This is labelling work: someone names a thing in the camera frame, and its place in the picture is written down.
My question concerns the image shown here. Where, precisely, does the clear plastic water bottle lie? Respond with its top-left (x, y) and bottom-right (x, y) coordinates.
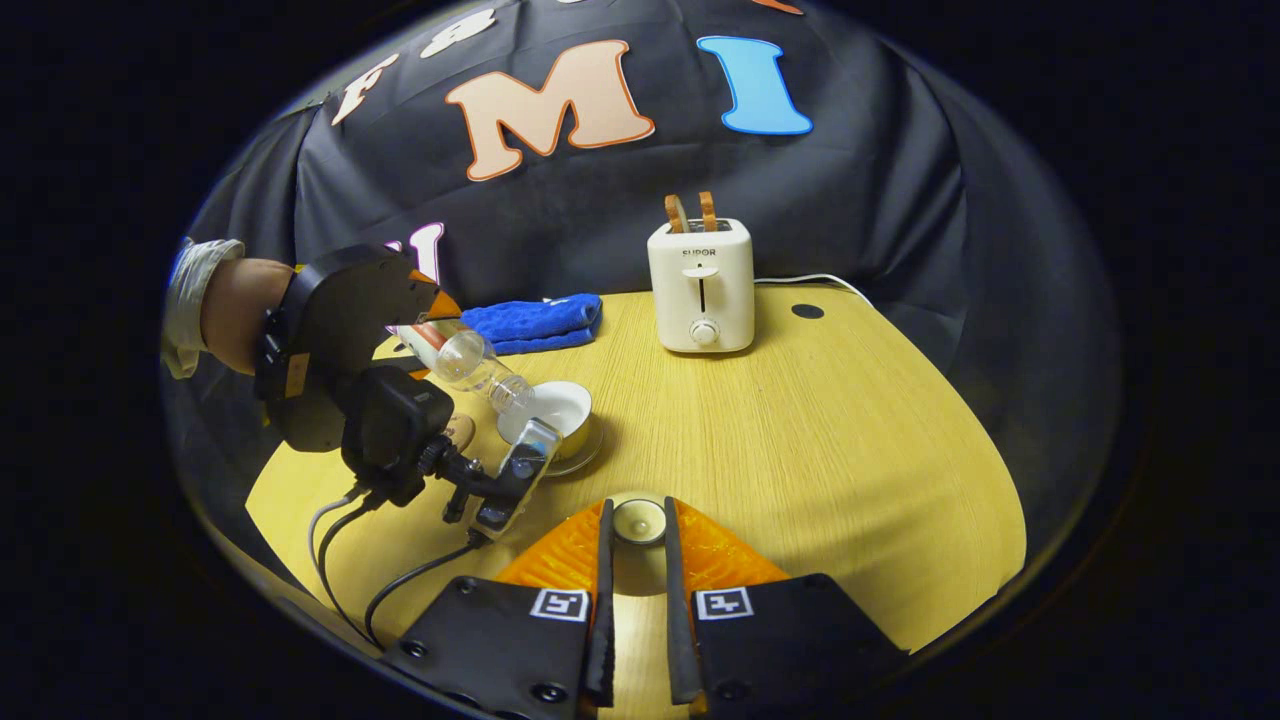
top-left (395, 318), bottom-right (536, 416)

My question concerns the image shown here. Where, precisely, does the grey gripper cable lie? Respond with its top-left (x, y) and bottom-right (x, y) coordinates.
top-left (308, 480), bottom-right (379, 643)

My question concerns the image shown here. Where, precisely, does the white teacup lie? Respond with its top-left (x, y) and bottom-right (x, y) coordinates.
top-left (497, 380), bottom-right (593, 461)

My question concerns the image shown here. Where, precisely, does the folded blue towel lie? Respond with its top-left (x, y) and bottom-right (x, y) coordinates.
top-left (460, 293), bottom-right (604, 356)

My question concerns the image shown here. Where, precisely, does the white toaster cable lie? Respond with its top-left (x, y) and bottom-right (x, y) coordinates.
top-left (753, 273), bottom-right (873, 306)

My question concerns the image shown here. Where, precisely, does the cream teacup lid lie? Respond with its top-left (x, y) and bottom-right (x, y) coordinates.
top-left (610, 497), bottom-right (669, 596)

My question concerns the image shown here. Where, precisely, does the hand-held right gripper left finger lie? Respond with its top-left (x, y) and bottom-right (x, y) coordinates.
top-left (380, 498), bottom-right (616, 720)

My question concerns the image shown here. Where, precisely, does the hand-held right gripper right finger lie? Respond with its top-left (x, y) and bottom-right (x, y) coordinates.
top-left (663, 497), bottom-right (911, 716)

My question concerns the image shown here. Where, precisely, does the black backdrop cloth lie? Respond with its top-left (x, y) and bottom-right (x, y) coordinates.
top-left (160, 0), bottom-right (1121, 601)

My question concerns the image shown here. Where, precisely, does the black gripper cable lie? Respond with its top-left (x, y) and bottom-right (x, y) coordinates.
top-left (364, 538), bottom-right (483, 647)

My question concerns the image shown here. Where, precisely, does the white toaster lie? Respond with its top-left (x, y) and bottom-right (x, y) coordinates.
top-left (647, 218), bottom-right (756, 354)

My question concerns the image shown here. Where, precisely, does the white saucer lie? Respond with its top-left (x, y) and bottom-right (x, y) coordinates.
top-left (540, 415), bottom-right (606, 478)

